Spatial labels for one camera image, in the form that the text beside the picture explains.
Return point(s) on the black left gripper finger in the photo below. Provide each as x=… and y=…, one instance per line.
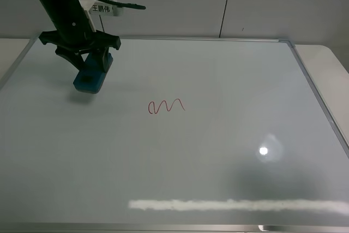
x=101, y=58
x=73, y=58

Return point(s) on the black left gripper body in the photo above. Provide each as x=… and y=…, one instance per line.
x=74, y=33

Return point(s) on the teal whiteboard eraser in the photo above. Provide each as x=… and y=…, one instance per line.
x=91, y=79

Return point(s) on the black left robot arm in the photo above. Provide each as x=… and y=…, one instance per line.
x=68, y=6

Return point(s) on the red marker scribble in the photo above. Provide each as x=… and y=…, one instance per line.
x=153, y=108

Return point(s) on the white labelled wrist camera box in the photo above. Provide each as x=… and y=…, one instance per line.
x=94, y=7

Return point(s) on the white whiteboard with aluminium frame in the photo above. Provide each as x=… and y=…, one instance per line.
x=256, y=148

